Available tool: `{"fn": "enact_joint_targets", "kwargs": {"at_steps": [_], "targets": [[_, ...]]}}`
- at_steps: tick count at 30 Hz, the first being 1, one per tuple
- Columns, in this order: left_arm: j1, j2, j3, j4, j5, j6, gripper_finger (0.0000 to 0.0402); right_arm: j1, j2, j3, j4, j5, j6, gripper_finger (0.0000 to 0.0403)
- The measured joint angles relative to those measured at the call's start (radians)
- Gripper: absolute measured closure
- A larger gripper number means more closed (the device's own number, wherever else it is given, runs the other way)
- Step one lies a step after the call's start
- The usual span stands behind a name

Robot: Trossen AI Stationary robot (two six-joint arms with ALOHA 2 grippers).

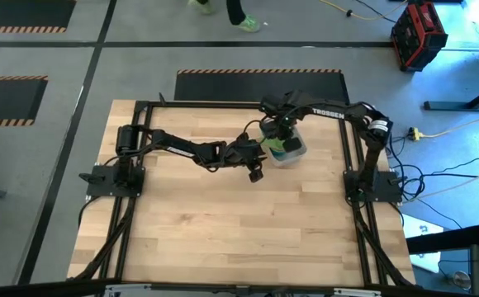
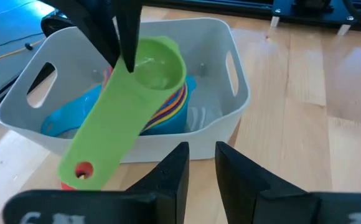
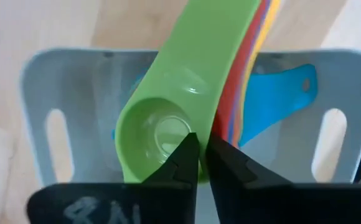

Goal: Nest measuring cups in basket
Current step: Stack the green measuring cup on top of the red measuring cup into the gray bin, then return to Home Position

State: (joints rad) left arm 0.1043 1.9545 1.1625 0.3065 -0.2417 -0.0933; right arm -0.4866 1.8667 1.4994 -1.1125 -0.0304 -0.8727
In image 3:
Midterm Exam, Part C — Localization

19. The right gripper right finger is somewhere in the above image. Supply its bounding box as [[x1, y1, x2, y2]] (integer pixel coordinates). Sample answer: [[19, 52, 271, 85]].
[[205, 134, 361, 224]]

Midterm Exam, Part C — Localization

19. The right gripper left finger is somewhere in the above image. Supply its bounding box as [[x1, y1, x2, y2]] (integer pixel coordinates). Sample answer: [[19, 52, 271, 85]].
[[26, 132, 200, 224]]

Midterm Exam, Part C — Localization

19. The blue measuring cup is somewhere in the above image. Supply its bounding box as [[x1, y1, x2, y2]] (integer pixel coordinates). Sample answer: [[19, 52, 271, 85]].
[[227, 0, 274, 146]]

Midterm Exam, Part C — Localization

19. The red measuring cup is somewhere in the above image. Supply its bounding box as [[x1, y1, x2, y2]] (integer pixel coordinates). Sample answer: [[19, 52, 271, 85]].
[[212, 0, 273, 147]]

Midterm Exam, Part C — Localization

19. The teal measuring cup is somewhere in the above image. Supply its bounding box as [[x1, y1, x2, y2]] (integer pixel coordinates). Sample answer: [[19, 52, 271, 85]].
[[110, 63, 319, 149]]

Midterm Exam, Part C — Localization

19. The white plastic basket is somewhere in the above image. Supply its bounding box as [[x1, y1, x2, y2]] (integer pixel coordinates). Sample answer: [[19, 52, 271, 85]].
[[19, 47, 361, 187]]

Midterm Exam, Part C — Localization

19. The green measuring cup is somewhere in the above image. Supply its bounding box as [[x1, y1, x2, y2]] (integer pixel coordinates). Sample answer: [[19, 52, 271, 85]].
[[114, 0, 262, 185]]

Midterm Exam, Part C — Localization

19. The yellow measuring cup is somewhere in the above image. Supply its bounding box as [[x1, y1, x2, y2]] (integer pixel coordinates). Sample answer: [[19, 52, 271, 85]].
[[236, 0, 283, 147]]

